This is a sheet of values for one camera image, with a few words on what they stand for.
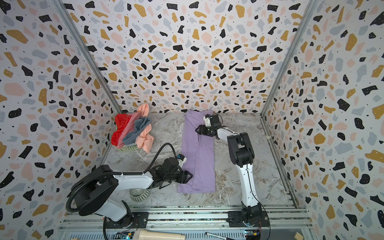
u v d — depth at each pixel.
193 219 0.76
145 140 0.92
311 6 0.72
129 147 0.96
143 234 0.67
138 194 0.78
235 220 0.73
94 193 0.44
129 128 0.93
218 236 0.70
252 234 0.72
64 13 0.71
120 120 1.04
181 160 0.81
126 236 0.70
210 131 0.97
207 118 1.02
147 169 0.62
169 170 0.70
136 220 0.73
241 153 0.63
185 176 0.78
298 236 0.69
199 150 1.00
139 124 0.94
